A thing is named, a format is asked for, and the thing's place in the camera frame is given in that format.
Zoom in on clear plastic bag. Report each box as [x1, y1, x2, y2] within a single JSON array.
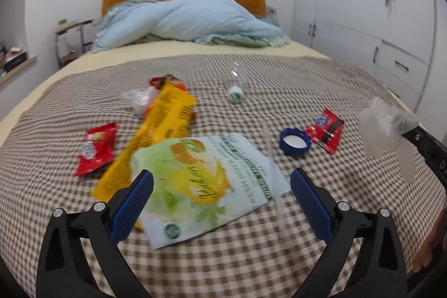
[[359, 96, 420, 184]]

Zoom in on white plastic bag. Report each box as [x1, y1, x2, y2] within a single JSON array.
[[121, 87, 158, 117]]

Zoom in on red and orange snack wrapper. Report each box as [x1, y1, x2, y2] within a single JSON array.
[[149, 74, 187, 91]]

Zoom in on black frame side table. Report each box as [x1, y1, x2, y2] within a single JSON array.
[[53, 19, 96, 70]]

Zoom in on red snack packet white print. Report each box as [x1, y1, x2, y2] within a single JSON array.
[[74, 122, 118, 177]]

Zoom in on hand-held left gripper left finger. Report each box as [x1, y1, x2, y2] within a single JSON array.
[[36, 169, 155, 298]]

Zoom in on blue jar lid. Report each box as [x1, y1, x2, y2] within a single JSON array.
[[279, 127, 311, 158]]

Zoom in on white wardrobe drawer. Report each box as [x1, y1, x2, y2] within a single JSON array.
[[376, 40, 431, 84], [373, 69, 423, 106]]

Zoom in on red and black snack wrapper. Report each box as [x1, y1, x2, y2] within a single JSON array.
[[305, 108, 344, 155]]

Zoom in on green and yellow food pouch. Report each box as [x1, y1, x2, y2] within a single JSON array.
[[131, 132, 291, 250]]

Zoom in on wooden windowsill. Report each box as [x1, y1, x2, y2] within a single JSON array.
[[0, 55, 37, 85]]

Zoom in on light blue duvet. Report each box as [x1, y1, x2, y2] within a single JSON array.
[[91, 0, 290, 52]]

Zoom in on black box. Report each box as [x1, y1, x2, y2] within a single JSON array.
[[3, 52, 28, 72]]

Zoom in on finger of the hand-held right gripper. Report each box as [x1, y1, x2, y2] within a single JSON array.
[[401, 125, 436, 154]]

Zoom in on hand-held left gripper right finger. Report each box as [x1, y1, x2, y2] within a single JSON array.
[[290, 167, 408, 298]]

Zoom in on clear plastic bottle white cap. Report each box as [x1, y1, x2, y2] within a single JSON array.
[[227, 61, 249, 104]]

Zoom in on brown checked blanket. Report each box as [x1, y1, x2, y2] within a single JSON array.
[[0, 55, 447, 298]]

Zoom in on long yellow snack bag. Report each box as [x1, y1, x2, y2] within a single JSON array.
[[91, 82, 197, 230]]

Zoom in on person's right hand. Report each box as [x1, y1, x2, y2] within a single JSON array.
[[411, 214, 447, 273]]

